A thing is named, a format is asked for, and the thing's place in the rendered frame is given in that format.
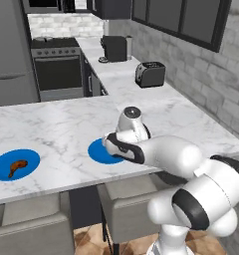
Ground blue plate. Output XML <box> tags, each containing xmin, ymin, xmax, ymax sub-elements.
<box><xmin>87</xmin><ymin>137</ymin><xmax>126</xmax><ymax>165</ymax></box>
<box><xmin>0</xmin><ymin>148</ymin><xmax>42</xmax><ymax>182</ymax></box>

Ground dark counter base panel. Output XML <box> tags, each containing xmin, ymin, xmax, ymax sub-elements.
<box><xmin>68</xmin><ymin>184</ymin><xmax>104</xmax><ymax>230</ymax></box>

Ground brown chicken drumstick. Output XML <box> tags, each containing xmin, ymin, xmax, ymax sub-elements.
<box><xmin>8</xmin><ymin>159</ymin><xmax>29</xmax><ymax>179</ymax></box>

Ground grey pan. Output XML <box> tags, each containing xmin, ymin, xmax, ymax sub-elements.
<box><xmin>33</xmin><ymin>35</ymin><xmax>55</xmax><ymax>43</ymax></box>

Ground dark base cupboards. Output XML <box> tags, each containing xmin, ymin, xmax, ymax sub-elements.
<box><xmin>81</xmin><ymin>52</ymin><xmax>110</xmax><ymax>98</ymax></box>

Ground black toaster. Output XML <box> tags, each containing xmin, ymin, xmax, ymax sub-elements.
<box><xmin>134</xmin><ymin>61</ymin><xmax>166</xmax><ymax>89</ymax></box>

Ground black coffee machine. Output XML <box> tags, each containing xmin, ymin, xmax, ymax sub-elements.
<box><xmin>98</xmin><ymin>35</ymin><xmax>133</xmax><ymax>64</ymax></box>

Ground grey upholstered stool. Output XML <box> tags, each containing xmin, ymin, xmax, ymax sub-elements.
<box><xmin>97</xmin><ymin>172</ymin><xmax>179</xmax><ymax>255</ymax></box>
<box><xmin>0</xmin><ymin>191</ymin><xmax>76</xmax><ymax>255</ymax></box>

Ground steel oven with hob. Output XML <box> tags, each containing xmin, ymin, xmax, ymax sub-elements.
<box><xmin>30</xmin><ymin>36</ymin><xmax>85</xmax><ymax>102</ymax></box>

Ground grey fridge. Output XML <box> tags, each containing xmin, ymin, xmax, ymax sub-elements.
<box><xmin>0</xmin><ymin>0</ymin><xmax>41</xmax><ymax>109</ymax></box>

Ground dark wall cupboards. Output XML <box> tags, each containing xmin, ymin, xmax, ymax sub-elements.
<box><xmin>91</xmin><ymin>0</ymin><xmax>233</xmax><ymax>54</ymax></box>

